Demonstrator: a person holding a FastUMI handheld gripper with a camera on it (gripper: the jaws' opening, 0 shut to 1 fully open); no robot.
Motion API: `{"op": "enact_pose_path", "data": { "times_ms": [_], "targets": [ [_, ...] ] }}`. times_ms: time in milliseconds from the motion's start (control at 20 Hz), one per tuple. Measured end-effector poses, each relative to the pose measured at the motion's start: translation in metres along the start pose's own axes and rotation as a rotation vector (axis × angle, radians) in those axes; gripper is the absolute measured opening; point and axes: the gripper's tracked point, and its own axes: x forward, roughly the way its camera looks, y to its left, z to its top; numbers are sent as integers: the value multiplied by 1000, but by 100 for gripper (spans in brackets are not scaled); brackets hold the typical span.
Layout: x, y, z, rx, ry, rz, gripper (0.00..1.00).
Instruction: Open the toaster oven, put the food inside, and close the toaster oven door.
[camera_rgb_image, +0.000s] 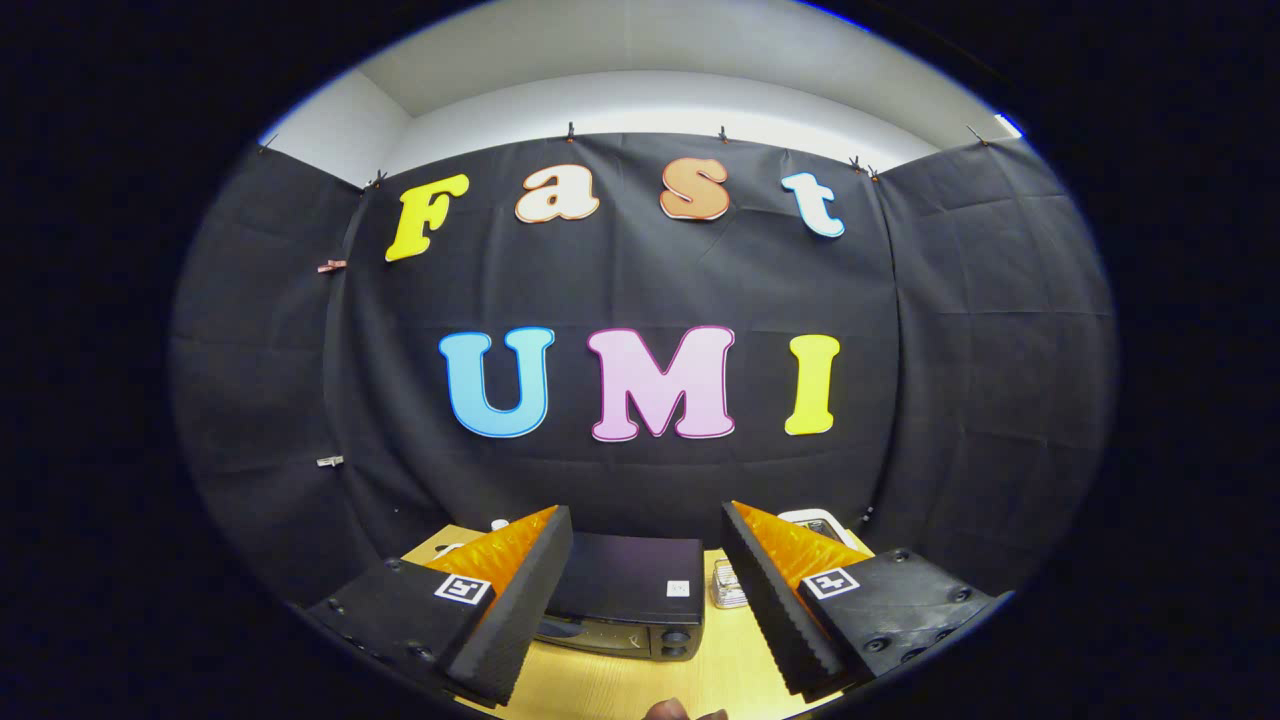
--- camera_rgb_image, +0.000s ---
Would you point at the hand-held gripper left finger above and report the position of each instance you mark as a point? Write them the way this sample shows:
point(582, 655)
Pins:
point(520, 605)

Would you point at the white boxy appliance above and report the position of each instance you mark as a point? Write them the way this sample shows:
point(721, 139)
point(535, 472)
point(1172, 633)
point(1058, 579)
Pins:
point(800, 517)

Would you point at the black toaster oven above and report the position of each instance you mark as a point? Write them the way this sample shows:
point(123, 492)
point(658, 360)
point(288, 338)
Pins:
point(630, 575)

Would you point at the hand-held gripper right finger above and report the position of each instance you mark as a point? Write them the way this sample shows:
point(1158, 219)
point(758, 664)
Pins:
point(768, 600)

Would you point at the clear glass jar with sticks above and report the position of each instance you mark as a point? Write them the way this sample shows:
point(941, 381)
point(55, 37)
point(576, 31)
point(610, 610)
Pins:
point(728, 590)

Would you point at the row of black cloth clips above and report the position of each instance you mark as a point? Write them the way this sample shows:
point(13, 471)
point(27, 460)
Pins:
point(571, 131)

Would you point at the small ceiling light panel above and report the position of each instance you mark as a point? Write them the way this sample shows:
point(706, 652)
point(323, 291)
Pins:
point(1008, 126)

